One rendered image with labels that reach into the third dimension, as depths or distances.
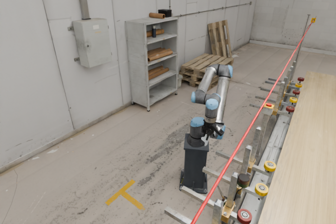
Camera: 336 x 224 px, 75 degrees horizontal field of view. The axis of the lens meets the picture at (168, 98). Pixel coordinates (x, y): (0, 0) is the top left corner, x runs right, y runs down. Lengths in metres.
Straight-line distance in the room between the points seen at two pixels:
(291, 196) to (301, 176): 0.22
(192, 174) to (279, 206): 1.17
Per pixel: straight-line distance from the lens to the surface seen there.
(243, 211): 1.50
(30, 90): 3.21
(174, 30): 4.28
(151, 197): 2.65
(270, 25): 9.23
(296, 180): 1.81
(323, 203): 1.75
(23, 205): 3.00
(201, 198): 1.56
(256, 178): 2.11
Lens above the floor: 2.08
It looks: 28 degrees down
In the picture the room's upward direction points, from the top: straight up
